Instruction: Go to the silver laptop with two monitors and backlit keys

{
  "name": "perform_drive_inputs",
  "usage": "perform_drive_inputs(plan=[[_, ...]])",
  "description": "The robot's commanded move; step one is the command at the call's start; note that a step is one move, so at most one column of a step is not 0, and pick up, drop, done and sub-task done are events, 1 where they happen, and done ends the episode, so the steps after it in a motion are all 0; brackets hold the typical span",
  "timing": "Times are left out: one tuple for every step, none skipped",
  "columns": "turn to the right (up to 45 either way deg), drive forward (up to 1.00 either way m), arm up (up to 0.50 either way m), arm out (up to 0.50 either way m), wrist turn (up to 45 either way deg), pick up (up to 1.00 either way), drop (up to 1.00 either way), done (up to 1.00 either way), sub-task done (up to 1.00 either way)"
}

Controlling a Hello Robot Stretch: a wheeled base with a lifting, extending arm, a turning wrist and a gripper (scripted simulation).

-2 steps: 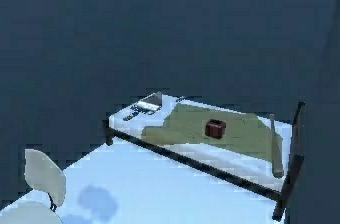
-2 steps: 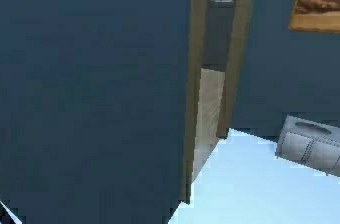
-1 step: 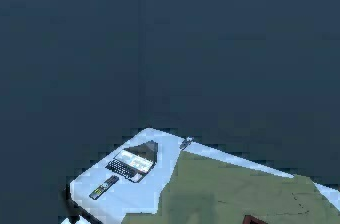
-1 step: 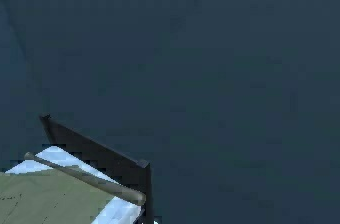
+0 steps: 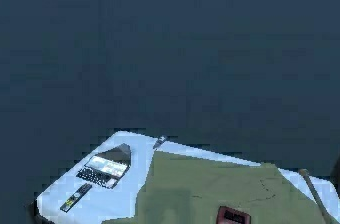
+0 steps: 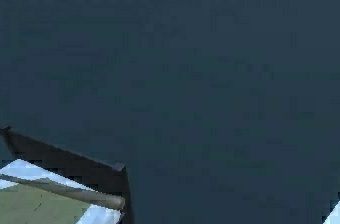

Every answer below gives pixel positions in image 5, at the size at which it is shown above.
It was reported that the silver laptop with backlit keys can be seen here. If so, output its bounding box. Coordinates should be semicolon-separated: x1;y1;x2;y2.
76;143;133;190

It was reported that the small grey pen-shaped object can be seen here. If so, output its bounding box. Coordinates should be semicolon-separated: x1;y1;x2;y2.
152;135;168;150

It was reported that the olive green blanket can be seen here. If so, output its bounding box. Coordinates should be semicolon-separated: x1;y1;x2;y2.
101;150;340;224

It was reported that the pale blue bed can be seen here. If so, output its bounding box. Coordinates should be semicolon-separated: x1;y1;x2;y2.
32;130;340;224

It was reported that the dark red box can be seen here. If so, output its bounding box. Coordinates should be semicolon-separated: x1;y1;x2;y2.
215;205;252;224

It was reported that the black remote control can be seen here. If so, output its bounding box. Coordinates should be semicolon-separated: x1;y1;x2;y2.
59;182;93;213

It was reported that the tan wooden bat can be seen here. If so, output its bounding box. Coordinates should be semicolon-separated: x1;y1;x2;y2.
298;168;335;224

